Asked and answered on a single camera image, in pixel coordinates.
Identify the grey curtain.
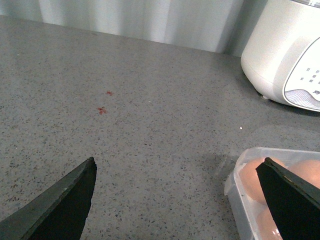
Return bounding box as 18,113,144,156
0,0,266,56

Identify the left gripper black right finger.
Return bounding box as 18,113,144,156
256,157,320,240

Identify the clear plastic egg box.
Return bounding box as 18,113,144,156
224,147,320,240

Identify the brown egg in box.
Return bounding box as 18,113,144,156
256,208,283,240
288,159,320,189
240,157,288,206

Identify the white soy milk maker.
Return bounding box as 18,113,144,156
240,0,320,112

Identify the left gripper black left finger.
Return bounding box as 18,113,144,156
0,157,97,240

